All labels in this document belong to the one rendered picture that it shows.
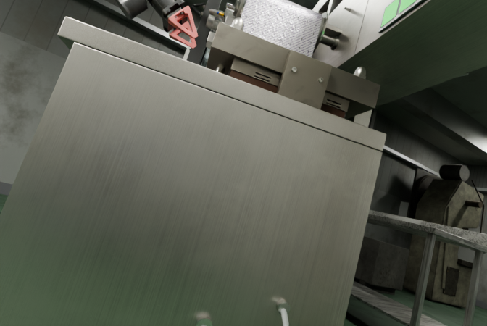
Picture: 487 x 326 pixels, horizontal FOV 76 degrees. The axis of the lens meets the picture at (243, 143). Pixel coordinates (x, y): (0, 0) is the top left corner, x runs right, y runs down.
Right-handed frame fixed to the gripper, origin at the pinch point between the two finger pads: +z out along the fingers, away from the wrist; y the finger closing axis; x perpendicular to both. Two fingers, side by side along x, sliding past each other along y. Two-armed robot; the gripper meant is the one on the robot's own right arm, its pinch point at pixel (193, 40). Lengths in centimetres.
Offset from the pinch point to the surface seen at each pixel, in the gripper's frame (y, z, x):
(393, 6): 25, 28, 33
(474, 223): -380, 411, 313
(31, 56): -281, -182, -58
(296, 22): 0.6, 13.5, 28.0
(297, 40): 0.5, 18.0, 24.6
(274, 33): 0.4, 12.1, 20.3
